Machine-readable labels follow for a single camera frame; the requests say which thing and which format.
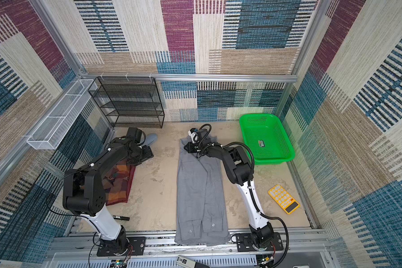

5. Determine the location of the grey long sleeve shirt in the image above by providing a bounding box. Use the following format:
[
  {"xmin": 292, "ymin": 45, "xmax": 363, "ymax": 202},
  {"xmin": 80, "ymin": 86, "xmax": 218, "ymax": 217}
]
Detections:
[{"xmin": 175, "ymin": 136, "xmax": 231, "ymax": 246}]

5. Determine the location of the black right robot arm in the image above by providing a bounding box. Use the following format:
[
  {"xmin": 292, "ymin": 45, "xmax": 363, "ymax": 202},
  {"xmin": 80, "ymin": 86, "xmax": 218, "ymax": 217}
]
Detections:
[{"xmin": 184, "ymin": 142, "xmax": 274, "ymax": 251}]

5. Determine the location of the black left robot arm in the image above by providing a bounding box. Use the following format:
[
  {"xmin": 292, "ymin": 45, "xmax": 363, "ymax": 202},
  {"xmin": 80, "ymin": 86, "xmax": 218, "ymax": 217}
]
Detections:
[{"xmin": 63, "ymin": 127, "xmax": 154, "ymax": 256}]

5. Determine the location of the blue fabric glasses case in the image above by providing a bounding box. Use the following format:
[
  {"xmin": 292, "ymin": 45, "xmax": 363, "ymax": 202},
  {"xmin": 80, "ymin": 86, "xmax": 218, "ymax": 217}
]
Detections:
[{"xmin": 143, "ymin": 133, "xmax": 158, "ymax": 146}]

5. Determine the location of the maroon folded shirt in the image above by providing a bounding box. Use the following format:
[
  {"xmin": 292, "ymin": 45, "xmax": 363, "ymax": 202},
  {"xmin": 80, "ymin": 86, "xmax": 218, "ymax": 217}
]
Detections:
[{"xmin": 105, "ymin": 163, "xmax": 137, "ymax": 206}]

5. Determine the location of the multicolour patchwork folded shirt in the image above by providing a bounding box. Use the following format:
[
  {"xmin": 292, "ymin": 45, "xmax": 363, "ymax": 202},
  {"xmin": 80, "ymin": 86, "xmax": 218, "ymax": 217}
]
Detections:
[{"xmin": 103, "ymin": 160, "xmax": 131, "ymax": 203}]

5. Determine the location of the black marker pen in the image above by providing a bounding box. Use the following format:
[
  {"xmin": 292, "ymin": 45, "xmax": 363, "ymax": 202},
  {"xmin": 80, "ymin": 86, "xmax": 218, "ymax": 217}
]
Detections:
[{"xmin": 113, "ymin": 216, "xmax": 131, "ymax": 221}]

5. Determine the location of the green plastic basket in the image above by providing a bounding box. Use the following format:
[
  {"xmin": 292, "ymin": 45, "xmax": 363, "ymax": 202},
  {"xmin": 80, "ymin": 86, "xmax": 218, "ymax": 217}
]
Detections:
[{"xmin": 239, "ymin": 113, "xmax": 295, "ymax": 165}]

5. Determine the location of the yellow calculator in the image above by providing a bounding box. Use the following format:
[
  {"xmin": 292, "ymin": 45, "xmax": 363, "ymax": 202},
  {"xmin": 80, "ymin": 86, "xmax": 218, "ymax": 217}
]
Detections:
[{"xmin": 268, "ymin": 184, "xmax": 300, "ymax": 214}]

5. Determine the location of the black wire mesh shelf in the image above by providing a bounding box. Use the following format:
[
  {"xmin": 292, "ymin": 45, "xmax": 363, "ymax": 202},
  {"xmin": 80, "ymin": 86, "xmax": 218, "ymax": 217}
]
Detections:
[{"xmin": 88, "ymin": 77, "xmax": 165, "ymax": 128}]

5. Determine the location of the white wire mesh basket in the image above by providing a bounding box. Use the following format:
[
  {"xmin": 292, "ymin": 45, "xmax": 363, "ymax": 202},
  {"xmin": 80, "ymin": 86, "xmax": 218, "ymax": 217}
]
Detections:
[{"xmin": 27, "ymin": 79, "xmax": 94, "ymax": 150}]

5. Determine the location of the black corrugated right cable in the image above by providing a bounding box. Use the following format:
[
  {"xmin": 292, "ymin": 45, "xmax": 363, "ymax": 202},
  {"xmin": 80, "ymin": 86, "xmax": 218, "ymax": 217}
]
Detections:
[{"xmin": 195, "ymin": 123, "xmax": 290, "ymax": 268}]

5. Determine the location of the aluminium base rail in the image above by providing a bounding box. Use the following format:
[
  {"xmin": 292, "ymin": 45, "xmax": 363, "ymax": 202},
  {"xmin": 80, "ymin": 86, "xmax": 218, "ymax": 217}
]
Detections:
[{"xmin": 42, "ymin": 227, "xmax": 340, "ymax": 268}]

